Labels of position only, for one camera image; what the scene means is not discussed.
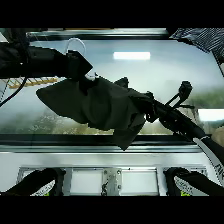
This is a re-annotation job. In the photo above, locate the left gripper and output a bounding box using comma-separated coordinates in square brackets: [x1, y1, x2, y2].
[66, 50, 95, 83]

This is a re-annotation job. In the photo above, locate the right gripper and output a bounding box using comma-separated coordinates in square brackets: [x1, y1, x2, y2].
[142, 92, 165, 123]

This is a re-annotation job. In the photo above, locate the white clothes hanger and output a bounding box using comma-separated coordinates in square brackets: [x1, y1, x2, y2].
[65, 37, 100, 81]

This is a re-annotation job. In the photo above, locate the black long-sleeved shirt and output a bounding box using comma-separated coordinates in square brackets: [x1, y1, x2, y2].
[35, 75, 156, 152]

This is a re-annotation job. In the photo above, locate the striped garment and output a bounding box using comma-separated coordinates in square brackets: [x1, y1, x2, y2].
[170, 28, 224, 63]

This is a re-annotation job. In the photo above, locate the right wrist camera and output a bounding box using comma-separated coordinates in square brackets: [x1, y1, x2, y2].
[166, 80, 195, 110]

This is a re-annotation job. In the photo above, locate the black cable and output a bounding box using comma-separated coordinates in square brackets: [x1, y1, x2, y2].
[0, 77, 29, 108]

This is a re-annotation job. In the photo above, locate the silver frame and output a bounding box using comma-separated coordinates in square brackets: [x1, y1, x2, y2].
[0, 28, 224, 197]

